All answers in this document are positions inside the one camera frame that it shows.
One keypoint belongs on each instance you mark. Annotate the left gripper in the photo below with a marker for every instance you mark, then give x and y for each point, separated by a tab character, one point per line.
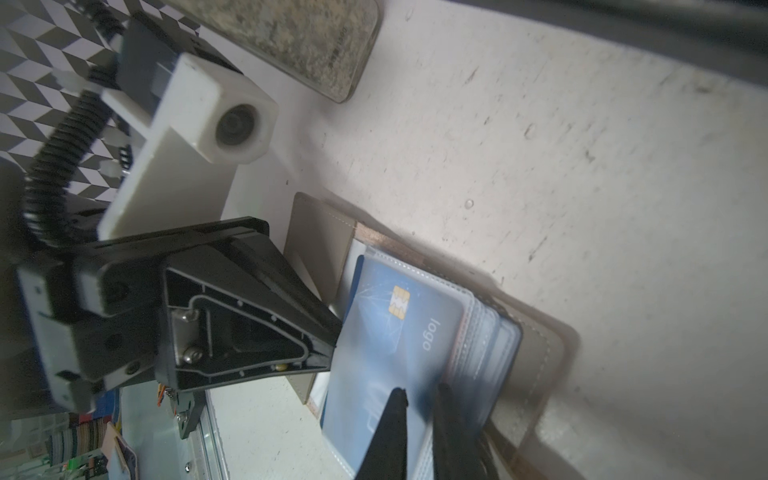
231	310

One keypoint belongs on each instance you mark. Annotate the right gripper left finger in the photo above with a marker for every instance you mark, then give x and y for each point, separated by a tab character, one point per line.
386	457

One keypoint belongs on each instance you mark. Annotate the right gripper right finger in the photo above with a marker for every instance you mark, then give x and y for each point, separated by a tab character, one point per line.
456	452

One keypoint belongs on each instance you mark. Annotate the grey card holder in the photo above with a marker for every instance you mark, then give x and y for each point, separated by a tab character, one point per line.
507	360

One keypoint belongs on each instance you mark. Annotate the blue credit card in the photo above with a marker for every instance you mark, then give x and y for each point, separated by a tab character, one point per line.
400	331

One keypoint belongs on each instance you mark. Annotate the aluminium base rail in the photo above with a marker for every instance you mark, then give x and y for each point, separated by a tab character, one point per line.
207	455

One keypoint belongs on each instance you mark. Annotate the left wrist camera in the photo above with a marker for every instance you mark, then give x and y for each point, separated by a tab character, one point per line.
209	121

